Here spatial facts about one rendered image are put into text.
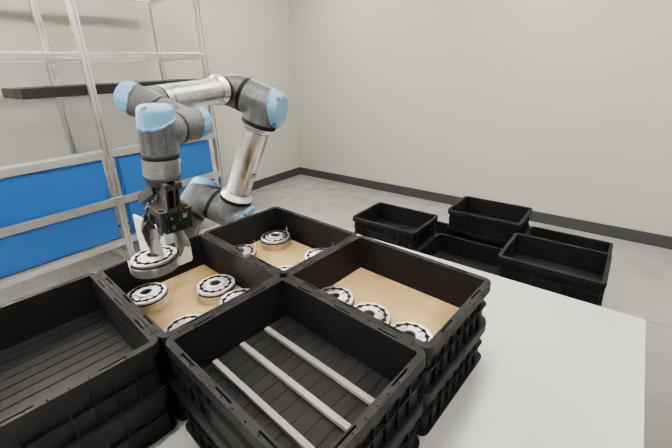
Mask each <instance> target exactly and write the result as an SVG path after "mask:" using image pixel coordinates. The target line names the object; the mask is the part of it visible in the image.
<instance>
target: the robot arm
mask: <svg viewBox="0 0 672 448"><path fill-rule="evenodd" d="M113 101H114V104H115V106H116V107H117V108H118V109H119V110H121V111H123V112H125V113H127V115H129V116H133V117H135V118H136V129H137V133H138V140H139V147H140V154H141V165H142V173H143V177H145V184H146V185H147V186H148V187H147V188H146V189H144V190H143V191H142V192H141V193H140V194H138V200H139V204H147V206H146V207H145V208H144V210H146V213H145V215H142V223H141V232H142V235H143V237H144V240H145V242H146V244H147V246H148V248H149V250H150V252H151V254H152V256H156V255H159V256H163V247H162V245H161V243H160V239H161V237H162V236H163V233H165V234H166V235H168V234H171V233H173V234H174V239H173V240H174V241H175V248H176V249H177V251H178V254H179V257H180V256H181V255H182V253H183V251H184V247H185V246H186V247H190V245H191V244H190V241H189V239H188V237H191V236H193V235H196V234H199V230H200V226H201V224H202V222H203V221H204V219H205V218H207V219H209V220H211V221H213V222H215V223H217V224H219V225H224V224H226V223H229V222H232V221H235V220H237V219H240V218H243V217H246V216H248V215H251V214H254V212H255V207H254V205H251V203H252V200H253V198H252V196H251V194H250V193H251V189H252V186H253V183H254V180H255V177H256V174H257V171H258V168H259V165H260V162H261V158H262V155H263V152H264V149H265V146H266V143H267V140H268V137H269V134H271V133H273V132H275V130H276V129H278V128H280V127H281V126H282V125H283V124H284V121H285V119H286V117H287V113H288V98H287V96H286V94H285V93H283V92H281V91H279V90H277V89H276V88H275V87H271V86H269V85H266V84H264V83H262V82H260V81H257V80H255V79H253V78H251V77H249V76H246V75H242V74H233V73H221V74H212V75H210V76H208V77H207V78H206V79H200V80H192V81H184V82H175V83H167V84H159V85H152V86H141V85H140V84H139V83H134V82H132V81H124V82H122V83H120V84H119V85H118V86H117V87H116V89H115V91H114V96H113ZM211 104H214V105H216V106H222V105H225V106H229V107H231V108H233V109H236V110H237V111H240V112H242V113H243V116H242V119H241V121H242V123H243V125H244V129H243V133H242V136H241V139H240V143H239V146H238V150H237V153H236V156H235V160H234V163H233V167H232V170H231V174H230V177H229V180H228V184H227V187H225V188H223V187H222V186H221V185H219V184H218V183H216V182H214V181H212V180H210V179H207V178H204V177H194V178H193V179H192V180H191V181H190V183H189V184H187V186H186V188H185V190H184V191H183V193H182V194H181V196H180V191H179V189H182V182H181V177H180V174H181V169H180V163H181V162H182V161H181V159H179V156H180V155H179V145H181V144H184V143H187V142H190V141H194V140H199V139H201V138H202V137H205V136H207V135H208V134H209V133H210V132H211V130H212V126H213V122H212V118H211V116H210V114H209V112H208V111H207V110H205V109H204V108H202V107H203V106H207V105H211ZM155 225H156V227H157V228H155Z"/></svg>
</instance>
